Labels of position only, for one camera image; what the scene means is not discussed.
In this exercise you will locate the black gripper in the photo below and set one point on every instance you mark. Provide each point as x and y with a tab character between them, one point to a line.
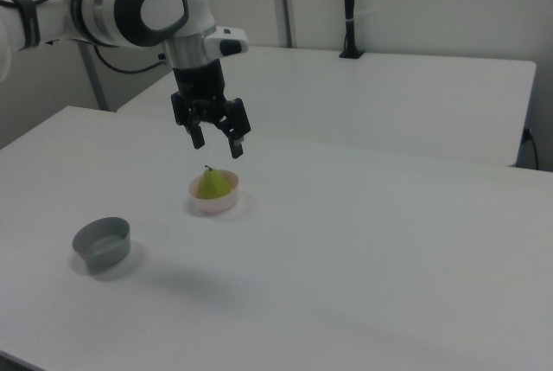
201	85

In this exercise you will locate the green pear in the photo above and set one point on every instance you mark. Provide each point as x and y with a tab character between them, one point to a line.
211	185

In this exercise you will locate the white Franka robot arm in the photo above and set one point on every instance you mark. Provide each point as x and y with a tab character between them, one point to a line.
108	3

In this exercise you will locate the pink bowl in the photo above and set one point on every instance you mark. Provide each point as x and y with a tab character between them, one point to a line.
216	208

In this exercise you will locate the grey metal bowl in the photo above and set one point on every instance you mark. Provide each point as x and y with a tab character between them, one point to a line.
108	258

